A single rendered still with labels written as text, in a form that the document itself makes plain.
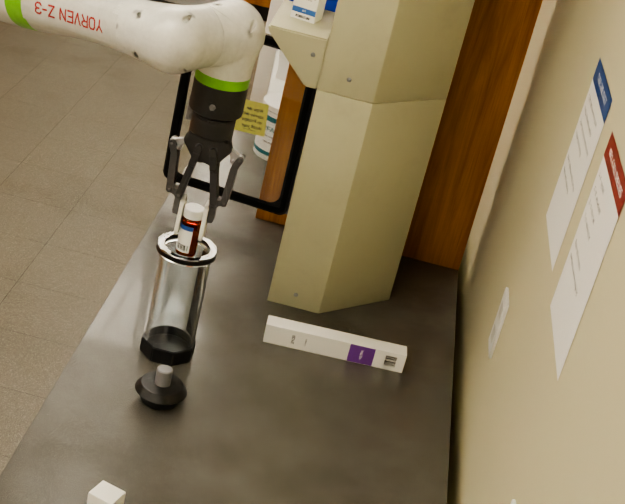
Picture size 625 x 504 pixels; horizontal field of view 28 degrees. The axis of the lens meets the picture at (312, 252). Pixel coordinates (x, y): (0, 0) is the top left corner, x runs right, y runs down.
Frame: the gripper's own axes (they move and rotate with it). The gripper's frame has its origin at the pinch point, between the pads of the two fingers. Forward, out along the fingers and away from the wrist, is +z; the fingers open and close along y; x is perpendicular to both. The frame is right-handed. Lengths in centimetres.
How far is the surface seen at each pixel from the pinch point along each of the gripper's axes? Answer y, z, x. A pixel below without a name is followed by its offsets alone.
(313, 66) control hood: -12.9, -23.4, -28.2
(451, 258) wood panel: -53, 25, -65
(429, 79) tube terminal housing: -35, -24, -38
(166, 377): -3.5, 22.3, 17.3
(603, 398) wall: -57, -31, 79
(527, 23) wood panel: -53, -33, -65
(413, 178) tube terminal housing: -38, -2, -40
